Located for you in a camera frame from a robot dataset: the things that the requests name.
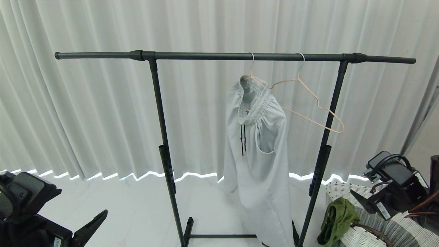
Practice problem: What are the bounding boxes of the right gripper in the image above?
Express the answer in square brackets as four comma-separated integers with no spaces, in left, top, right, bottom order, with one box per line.
[350,178,429,220]

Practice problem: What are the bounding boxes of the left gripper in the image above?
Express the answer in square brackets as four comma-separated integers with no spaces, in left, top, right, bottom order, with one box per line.
[0,210,108,247]

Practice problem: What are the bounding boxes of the pale grey shorts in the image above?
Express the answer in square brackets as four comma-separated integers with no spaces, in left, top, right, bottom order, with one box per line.
[219,75,295,247]

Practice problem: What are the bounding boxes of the pink clothes hanger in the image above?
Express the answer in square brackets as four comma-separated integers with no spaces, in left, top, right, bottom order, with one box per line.
[241,53,271,114]
[269,53,344,133]

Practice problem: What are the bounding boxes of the white laundry basket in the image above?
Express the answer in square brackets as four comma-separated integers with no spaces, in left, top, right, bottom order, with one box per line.
[325,182,439,247]

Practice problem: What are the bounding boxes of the black clothes rack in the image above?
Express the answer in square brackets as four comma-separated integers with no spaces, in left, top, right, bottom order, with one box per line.
[55,50,416,247]

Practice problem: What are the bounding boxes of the olive green garment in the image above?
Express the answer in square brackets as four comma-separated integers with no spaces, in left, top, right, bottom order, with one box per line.
[317,197,360,247]

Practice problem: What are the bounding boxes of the white curtain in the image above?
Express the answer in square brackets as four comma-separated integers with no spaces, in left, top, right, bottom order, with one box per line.
[0,0,439,181]

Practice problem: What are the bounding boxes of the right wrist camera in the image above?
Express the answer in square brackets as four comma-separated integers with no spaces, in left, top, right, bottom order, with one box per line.
[364,151,416,187]

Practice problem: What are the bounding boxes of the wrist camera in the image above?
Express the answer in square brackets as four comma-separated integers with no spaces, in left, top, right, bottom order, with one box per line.
[0,172,62,217]
[364,151,416,187]

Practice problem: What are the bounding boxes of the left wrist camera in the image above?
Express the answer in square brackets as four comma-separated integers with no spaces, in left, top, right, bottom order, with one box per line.
[0,172,62,217]

